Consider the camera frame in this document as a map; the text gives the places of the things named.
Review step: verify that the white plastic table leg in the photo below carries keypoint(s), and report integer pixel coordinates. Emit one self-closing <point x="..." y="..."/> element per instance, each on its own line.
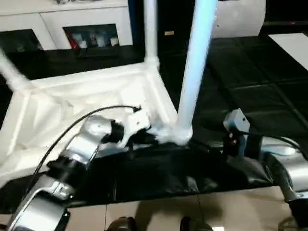
<point x="151" y="29"/>
<point x="195" y="62"/>
<point x="13" y="74"/>

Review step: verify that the white plastic table top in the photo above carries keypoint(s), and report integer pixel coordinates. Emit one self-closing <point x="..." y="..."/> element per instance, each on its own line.
<point x="57" y="96"/>

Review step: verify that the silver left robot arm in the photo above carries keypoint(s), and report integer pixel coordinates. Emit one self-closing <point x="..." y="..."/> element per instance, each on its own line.
<point x="82" y="144"/>

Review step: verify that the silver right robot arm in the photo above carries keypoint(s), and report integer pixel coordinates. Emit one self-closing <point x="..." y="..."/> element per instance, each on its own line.
<point x="288" y="163"/>

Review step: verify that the dark grey robot foot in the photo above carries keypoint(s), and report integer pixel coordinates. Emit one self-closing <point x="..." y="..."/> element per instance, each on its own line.
<point x="196" y="224"/>
<point x="121" y="224"/>

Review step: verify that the white flat board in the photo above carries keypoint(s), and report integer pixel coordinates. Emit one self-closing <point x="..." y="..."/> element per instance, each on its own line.
<point x="291" y="43"/>

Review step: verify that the small red bottle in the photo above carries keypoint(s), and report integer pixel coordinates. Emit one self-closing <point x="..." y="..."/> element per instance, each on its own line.
<point x="73" y="42"/>

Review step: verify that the black box with yellow label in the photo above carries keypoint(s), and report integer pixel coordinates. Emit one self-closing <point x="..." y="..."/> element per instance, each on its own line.
<point x="175" y="19"/>

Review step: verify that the white plastic bag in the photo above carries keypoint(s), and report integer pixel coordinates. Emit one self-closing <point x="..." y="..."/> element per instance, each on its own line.
<point x="240" y="19"/>

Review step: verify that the white cabinet with glass doors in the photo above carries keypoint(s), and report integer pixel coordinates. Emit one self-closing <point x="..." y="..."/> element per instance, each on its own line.
<point x="48" y="19"/>

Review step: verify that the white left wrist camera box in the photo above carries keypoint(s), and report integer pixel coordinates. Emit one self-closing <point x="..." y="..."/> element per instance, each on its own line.
<point x="134" y="122"/>

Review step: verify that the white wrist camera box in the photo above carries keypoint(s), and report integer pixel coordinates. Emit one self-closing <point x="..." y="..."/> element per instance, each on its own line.
<point x="134" y="122"/>
<point x="236" y="120"/>

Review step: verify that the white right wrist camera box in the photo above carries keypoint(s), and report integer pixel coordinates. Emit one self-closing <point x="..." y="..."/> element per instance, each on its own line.
<point x="236" y="120"/>

